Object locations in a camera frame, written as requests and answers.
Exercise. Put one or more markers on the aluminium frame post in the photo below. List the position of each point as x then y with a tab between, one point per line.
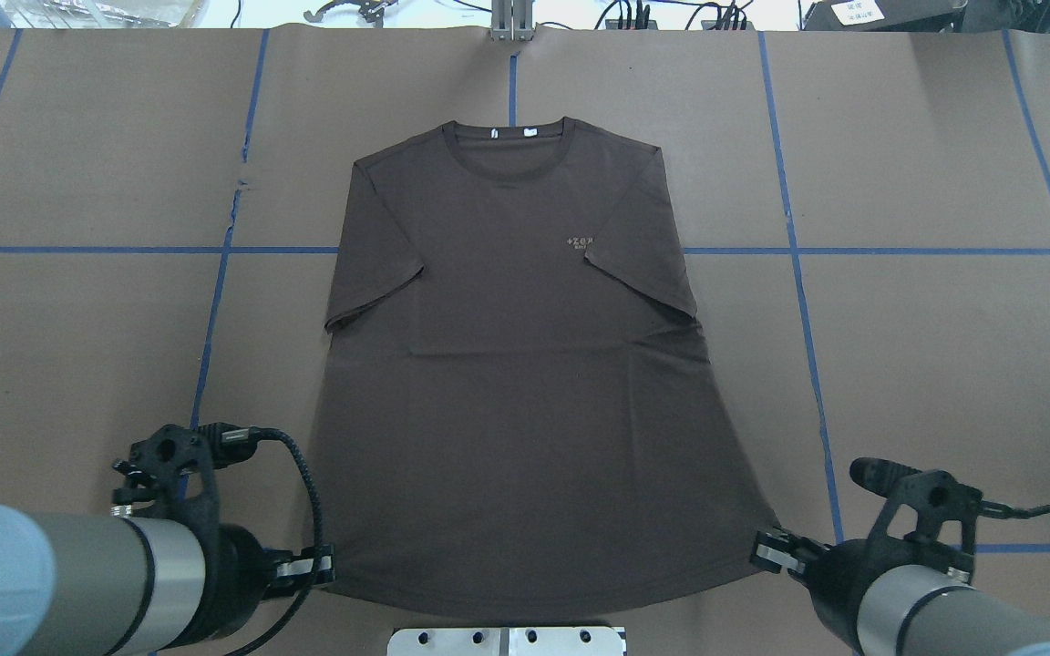
512	20

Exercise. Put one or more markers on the black box with label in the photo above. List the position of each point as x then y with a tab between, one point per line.
883	16

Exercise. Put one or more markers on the dark brown t-shirt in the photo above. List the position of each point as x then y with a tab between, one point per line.
519	419

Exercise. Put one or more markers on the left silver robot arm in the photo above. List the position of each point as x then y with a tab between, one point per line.
89	585

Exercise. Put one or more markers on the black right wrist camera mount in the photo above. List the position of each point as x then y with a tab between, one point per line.
945	536

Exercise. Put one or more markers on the black pliers tool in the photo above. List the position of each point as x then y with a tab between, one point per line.
370	13

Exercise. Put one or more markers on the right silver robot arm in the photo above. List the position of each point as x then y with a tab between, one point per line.
891	596

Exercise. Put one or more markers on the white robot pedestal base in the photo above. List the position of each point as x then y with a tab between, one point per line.
540	640

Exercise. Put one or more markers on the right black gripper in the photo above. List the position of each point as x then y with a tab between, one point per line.
832	578

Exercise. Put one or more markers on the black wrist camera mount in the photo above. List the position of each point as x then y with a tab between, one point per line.
945	536
171	475

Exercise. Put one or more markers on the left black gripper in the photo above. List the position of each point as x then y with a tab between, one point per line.
239	570

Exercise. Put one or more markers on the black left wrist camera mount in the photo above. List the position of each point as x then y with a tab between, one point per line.
171	475

